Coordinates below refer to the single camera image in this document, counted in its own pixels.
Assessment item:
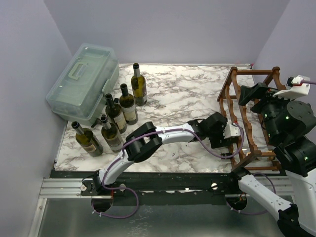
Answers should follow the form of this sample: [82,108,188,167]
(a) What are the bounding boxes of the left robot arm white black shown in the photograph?
[92,112,244,195]

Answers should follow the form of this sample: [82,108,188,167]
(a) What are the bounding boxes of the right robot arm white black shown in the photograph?
[227,83,316,237]

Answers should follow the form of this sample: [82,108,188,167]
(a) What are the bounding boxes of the brown wooden wine rack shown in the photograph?
[217,66,288,172]

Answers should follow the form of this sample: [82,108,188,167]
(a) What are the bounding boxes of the rear green wine bottle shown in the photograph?
[131,63,147,106]

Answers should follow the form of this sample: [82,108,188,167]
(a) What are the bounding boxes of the green wine bottle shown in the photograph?
[71,121,103,157]
[100,115,123,152]
[131,63,147,106]

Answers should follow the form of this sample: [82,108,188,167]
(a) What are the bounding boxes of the green bottle white label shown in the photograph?
[119,83,138,125]

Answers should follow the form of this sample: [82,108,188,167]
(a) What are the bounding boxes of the front green wine bottle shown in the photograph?
[100,115,123,152]

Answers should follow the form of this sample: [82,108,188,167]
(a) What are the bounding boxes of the dark green bottle middle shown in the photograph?
[105,93,127,134]

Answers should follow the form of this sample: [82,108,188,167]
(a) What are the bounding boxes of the leftmost green wine bottle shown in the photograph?
[71,121,103,157]

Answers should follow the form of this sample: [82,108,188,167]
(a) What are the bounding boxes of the translucent plastic storage box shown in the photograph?
[46,43,119,126]

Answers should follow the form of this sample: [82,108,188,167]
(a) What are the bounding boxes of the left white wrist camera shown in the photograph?
[223,122,241,139]

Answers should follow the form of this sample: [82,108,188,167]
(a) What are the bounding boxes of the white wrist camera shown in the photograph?
[273,75,311,100]
[223,122,241,139]

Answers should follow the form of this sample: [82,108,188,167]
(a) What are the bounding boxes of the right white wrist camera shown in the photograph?
[273,75,311,100]

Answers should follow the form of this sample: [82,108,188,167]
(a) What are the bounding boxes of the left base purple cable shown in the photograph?
[91,185,140,218]

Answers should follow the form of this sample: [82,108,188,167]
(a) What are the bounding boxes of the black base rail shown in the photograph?
[50,170,247,210]

